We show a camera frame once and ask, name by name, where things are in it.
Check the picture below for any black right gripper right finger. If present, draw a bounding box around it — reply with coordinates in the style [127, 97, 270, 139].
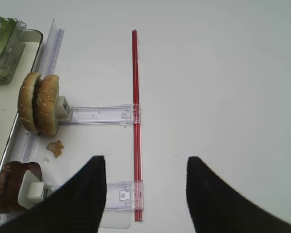
[186, 156, 291, 233]

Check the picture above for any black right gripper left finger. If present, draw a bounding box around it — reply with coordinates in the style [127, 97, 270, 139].
[0, 156, 107, 233]

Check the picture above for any clear slider behind patties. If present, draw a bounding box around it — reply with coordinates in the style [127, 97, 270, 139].
[0, 180, 145, 229]

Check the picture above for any white pusher block at patties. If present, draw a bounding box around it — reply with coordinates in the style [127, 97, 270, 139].
[17, 170, 53, 209]

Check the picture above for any bread crumb on table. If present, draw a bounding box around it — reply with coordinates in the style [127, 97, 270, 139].
[46, 140, 64, 158]

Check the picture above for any dark sausage patty stack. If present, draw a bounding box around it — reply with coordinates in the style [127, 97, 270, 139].
[0, 161, 42, 214]

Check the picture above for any white pusher block at buns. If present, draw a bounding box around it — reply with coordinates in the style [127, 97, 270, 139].
[54, 96, 72, 122]

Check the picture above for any clear slider behind buns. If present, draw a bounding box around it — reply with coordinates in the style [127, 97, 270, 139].
[58, 104, 134, 125]

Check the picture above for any left sesame bun top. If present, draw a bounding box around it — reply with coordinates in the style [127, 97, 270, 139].
[17, 72, 41, 133]

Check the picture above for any sesame bun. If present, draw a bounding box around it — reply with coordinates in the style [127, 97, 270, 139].
[17, 72, 41, 133]
[34, 74, 59, 136]

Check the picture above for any right sesame bun top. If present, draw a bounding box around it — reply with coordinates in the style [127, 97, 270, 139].
[34, 74, 59, 136]

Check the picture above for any white metal tray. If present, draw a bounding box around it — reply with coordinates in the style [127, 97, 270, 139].
[0, 30, 43, 170]

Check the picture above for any clear plastic salad box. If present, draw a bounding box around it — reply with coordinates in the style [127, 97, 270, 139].
[0, 16, 26, 85]

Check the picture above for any right red rail strip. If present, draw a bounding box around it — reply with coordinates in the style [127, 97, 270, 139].
[131, 29, 144, 222]

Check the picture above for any right clear long rail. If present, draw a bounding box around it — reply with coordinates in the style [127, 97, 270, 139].
[21, 21, 64, 163]

